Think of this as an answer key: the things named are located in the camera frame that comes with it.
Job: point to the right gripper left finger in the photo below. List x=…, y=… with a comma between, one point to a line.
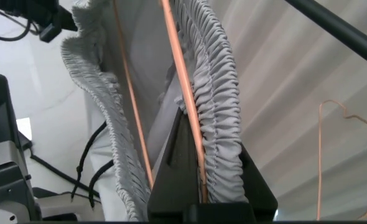
x=177, y=174

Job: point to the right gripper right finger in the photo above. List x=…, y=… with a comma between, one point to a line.
x=259, y=193

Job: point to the pale grey shorts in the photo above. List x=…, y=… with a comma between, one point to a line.
x=214, y=93

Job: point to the pink clothes hanger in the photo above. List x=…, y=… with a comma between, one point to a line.
x=319, y=155
x=184, y=81

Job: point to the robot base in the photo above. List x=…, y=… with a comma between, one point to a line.
x=0, y=174

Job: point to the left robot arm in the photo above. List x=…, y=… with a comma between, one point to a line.
x=46, y=12

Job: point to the black clothes rack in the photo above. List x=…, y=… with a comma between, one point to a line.
x=342, y=31

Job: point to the white curtain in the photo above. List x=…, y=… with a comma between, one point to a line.
x=295, y=93

